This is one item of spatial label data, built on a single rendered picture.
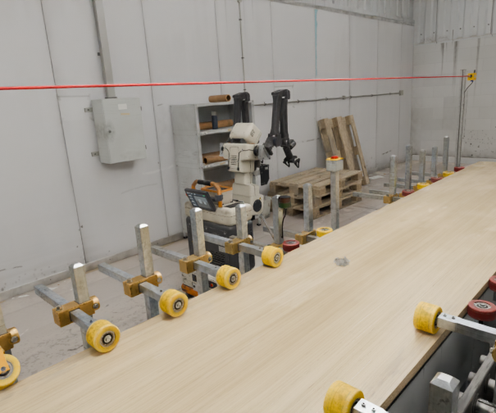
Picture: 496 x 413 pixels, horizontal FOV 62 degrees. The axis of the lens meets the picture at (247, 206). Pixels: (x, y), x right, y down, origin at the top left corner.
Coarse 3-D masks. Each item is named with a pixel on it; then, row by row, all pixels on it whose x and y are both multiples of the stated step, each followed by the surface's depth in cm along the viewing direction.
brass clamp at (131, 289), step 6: (156, 270) 157; (138, 276) 153; (150, 276) 152; (156, 276) 154; (126, 282) 148; (132, 282) 148; (138, 282) 148; (150, 282) 152; (156, 282) 154; (126, 288) 148; (132, 288) 147; (138, 288) 149; (126, 294) 149; (132, 294) 147; (138, 294) 149
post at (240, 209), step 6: (240, 204) 184; (240, 210) 182; (240, 216) 183; (246, 216) 185; (240, 222) 184; (246, 222) 186; (240, 228) 185; (246, 228) 186; (240, 234) 186; (246, 234) 187; (240, 252) 189; (240, 258) 190; (246, 258) 189; (240, 264) 190; (246, 264) 190; (240, 270) 192; (246, 270) 190
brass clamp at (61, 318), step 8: (64, 304) 135; (72, 304) 134; (80, 304) 134; (88, 304) 136; (96, 304) 137; (56, 312) 130; (64, 312) 130; (88, 312) 136; (56, 320) 132; (64, 320) 130
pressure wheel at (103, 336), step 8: (104, 320) 121; (96, 328) 118; (104, 328) 117; (112, 328) 119; (88, 336) 118; (96, 336) 116; (104, 336) 118; (112, 336) 120; (120, 336) 121; (96, 344) 116; (104, 344) 118; (112, 344) 120
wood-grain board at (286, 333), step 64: (448, 192) 273; (320, 256) 179; (384, 256) 174; (448, 256) 170; (192, 320) 133; (256, 320) 131; (320, 320) 128; (384, 320) 126; (64, 384) 106; (128, 384) 105; (192, 384) 103; (256, 384) 102; (320, 384) 100; (384, 384) 99
